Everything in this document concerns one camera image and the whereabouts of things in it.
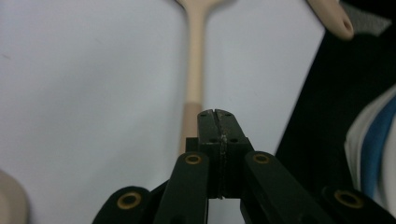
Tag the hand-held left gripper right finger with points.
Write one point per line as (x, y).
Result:
(232, 130)

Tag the white paper sheet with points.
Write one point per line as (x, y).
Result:
(93, 77)

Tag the beige skimmer spoon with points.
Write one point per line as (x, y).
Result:
(330, 15)

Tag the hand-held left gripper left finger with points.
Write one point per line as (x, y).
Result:
(211, 130)

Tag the beige plain kitchen utensil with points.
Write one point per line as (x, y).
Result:
(195, 62)

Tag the beige slotted spatula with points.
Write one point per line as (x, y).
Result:
(11, 202)

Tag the white and blue garment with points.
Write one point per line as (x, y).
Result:
(373, 149)

